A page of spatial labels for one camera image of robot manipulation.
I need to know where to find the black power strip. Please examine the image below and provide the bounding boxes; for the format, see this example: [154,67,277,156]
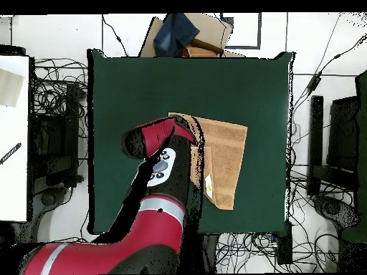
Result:
[275,221,294,266]

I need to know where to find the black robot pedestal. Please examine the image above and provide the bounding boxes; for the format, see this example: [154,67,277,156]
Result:
[203,233,219,274]

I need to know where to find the black striped tool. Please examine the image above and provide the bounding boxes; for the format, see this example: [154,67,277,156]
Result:
[0,142,23,165]

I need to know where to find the black flat panel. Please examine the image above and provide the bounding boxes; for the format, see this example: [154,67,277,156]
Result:
[326,95,360,173]

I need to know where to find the white desk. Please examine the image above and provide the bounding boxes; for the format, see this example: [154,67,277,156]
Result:
[0,55,31,223]

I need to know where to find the folded orange-brown cloth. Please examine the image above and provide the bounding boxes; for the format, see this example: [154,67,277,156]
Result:
[183,38,225,58]

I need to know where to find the beige paper sheet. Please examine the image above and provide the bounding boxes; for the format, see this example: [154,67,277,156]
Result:
[0,68,24,108]

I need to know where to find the tangled black cable heap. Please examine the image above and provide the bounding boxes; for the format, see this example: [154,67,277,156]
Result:
[32,57,88,115]
[214,232,339,274]

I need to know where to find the tan terry towel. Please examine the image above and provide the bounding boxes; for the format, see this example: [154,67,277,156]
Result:
[168,112,248,211]

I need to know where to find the dark green table cloth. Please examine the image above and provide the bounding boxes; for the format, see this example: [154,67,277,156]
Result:
[87,48,295,237]

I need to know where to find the black upright bar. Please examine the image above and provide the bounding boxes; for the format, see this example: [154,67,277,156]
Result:
[306,95,325,198]

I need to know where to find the brown cardboard box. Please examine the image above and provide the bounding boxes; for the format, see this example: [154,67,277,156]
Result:
[138,12,246,58]

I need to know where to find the black cable with adapter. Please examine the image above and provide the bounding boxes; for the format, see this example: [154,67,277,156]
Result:
[292,34,367,115]

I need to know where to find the blue denim jeans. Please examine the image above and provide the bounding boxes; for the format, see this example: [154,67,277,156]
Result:
[153,12,201,57]

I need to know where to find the thin black cable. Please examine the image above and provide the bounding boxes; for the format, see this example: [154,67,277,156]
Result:
[102,14,129,57]

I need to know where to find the black equipment rack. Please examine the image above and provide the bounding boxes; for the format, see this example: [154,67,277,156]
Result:
[29,82,82,188]

